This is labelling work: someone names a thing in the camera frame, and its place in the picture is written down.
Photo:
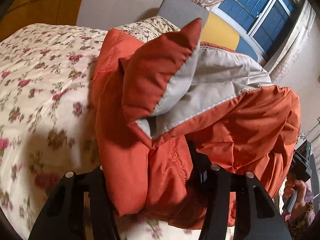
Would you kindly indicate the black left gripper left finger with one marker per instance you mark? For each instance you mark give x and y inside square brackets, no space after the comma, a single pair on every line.
[62,216]

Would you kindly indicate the window with white frame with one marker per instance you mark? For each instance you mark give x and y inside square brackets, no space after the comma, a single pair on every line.
[263,24]

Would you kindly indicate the floral bed quilt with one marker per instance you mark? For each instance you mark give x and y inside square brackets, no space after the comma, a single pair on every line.
[47,118]

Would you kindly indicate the person's right hand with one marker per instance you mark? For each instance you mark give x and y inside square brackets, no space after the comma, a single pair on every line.
[300,204]

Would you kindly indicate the orange padded jacket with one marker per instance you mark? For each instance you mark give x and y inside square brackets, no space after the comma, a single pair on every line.
[152,98]

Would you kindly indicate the wooden wardrobe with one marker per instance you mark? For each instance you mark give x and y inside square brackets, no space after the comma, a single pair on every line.
[25,12]

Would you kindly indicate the right floral curtain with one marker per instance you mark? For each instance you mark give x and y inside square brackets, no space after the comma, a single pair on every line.
[286,55]

